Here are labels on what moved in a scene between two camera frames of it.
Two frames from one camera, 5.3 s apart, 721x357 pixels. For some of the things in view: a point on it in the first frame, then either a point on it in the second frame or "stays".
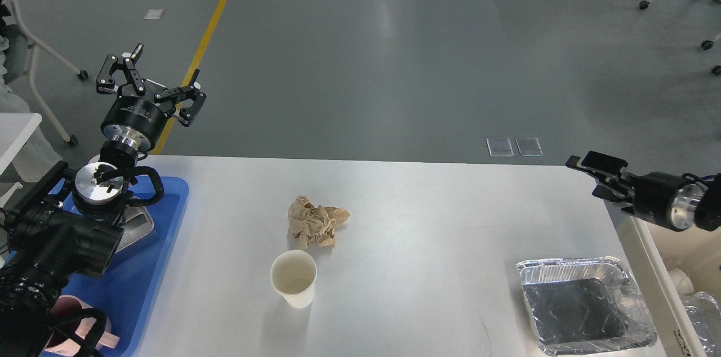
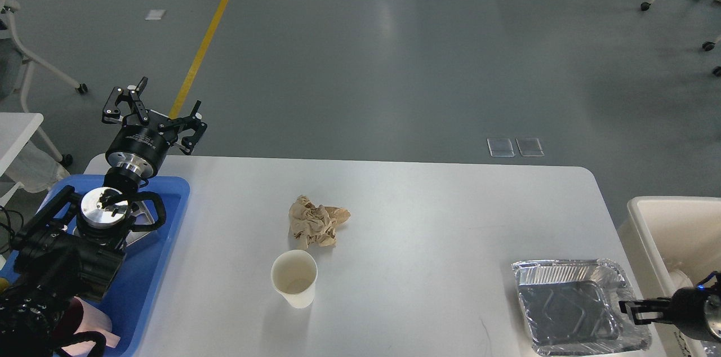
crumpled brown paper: [315, 223] stays
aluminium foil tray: [583, 303] stays
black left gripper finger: [192, 92] → [192, 122]
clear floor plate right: [529, 146] stays
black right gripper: [661, 198] → [686, 311]
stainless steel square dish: [136, 221] stays
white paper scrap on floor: [153, 14] stays
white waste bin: [652, 251] stays
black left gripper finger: [106, 84] → [111, 114]
